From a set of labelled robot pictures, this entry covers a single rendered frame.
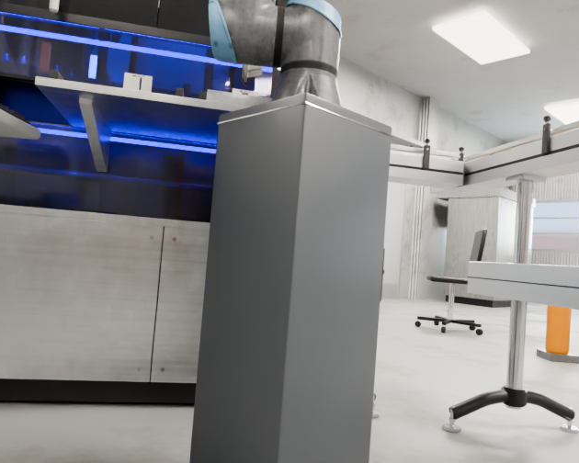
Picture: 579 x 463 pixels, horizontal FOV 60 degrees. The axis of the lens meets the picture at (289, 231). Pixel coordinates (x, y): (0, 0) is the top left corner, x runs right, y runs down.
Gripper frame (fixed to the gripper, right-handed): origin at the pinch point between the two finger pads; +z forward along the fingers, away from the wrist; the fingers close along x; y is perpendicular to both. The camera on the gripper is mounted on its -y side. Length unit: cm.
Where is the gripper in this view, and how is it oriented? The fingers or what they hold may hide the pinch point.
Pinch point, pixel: (243, 79)
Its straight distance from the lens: 153.7
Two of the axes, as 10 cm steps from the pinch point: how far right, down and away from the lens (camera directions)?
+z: -0.8, 10.0, -0.6
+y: 9.9, 0.8, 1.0
